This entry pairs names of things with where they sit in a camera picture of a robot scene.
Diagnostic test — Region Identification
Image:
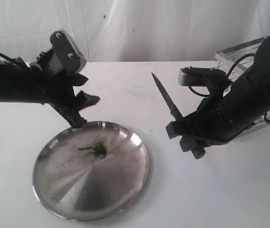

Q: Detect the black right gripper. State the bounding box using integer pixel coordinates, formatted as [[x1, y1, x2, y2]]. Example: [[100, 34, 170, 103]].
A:
[[166, 95, 256, 159]]

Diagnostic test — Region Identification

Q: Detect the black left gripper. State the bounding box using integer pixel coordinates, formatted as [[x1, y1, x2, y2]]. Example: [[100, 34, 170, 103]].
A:
[[18, 48, 100, 129]]

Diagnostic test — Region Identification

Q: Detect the black kitchen knife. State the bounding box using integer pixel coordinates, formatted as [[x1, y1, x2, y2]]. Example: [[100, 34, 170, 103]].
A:
[[151, 73, 183, 120]]

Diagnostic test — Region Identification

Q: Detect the green round object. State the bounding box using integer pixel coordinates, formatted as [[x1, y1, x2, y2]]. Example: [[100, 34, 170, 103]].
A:
[[78, 141, 107, 156]]

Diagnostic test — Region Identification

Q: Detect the round stainless steel plate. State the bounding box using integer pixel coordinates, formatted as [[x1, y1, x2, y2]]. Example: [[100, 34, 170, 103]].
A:
[[32, 121, 151, 222]]

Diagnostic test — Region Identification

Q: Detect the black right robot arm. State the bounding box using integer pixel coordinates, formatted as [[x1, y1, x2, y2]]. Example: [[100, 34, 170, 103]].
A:
[[166, 36, 270, 159]]

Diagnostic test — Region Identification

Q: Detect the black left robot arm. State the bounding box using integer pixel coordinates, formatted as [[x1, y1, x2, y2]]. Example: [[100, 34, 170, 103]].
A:
[[0, 48, 100, 128]]

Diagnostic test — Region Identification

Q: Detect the white backdrop curtain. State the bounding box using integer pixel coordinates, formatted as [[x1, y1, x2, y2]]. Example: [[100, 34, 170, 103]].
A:
[[0, 0, 270, 62]]

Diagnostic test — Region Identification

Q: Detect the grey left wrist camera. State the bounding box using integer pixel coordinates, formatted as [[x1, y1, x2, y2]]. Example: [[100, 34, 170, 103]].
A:
[[50, 29, 86, 73]]

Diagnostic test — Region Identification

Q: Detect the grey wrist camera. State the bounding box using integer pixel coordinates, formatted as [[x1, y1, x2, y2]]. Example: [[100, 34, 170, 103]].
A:
[[178, 67, 226, 86], [50, 29, 86, 73]]

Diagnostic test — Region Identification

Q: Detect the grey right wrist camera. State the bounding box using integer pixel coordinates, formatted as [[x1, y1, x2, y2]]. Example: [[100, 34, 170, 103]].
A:
[[178, 67, 226, 86]]

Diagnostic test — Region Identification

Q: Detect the chrome wire utensil basket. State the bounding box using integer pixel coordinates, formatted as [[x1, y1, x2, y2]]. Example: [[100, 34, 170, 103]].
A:
[[215, 37, 270, 133]]

